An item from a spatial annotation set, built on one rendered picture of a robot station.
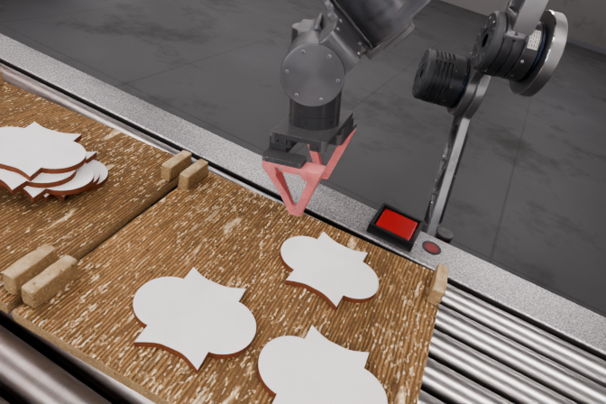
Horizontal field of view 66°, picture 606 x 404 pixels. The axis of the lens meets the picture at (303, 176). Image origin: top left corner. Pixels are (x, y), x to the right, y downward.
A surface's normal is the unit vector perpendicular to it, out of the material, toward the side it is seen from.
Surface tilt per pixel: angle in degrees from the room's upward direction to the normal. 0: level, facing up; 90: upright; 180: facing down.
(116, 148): 0
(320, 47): 87
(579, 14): 90
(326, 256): 0
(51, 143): 0
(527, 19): 90
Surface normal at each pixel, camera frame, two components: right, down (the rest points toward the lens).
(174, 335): 0.22, -0.82
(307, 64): -0.08, 0.48
